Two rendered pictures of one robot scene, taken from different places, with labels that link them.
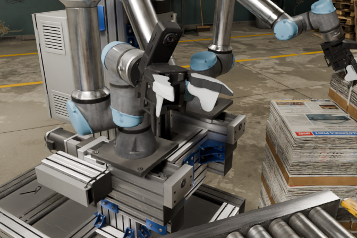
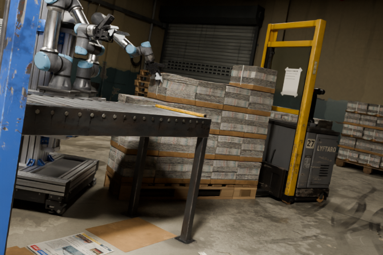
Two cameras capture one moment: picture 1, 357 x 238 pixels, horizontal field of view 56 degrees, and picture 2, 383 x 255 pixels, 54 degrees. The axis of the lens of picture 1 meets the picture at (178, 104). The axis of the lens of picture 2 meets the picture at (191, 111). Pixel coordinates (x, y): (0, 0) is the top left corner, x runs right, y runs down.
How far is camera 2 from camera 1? 1.88 m
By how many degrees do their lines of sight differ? 36
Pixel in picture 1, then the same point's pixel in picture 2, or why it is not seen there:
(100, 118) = (54, 61)
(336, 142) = (151, 103)
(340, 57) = (153, 68)
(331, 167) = not seen: hidden behind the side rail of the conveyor
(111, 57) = (82, 26)
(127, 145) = (60, 82)
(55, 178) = not seen: hidden behind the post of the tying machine
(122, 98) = (84, 41)
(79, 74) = (49, 39)
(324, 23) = (146, 51)
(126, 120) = (82, 51)
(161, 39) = (109, 18)
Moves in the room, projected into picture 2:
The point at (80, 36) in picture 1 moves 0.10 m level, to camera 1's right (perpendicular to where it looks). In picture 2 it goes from (54, 23) to (70, 27)
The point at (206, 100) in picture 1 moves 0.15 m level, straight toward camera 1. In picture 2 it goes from (121, 38) to (127, 37)
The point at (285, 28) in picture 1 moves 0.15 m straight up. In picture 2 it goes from (131, 48) to (134, 29)
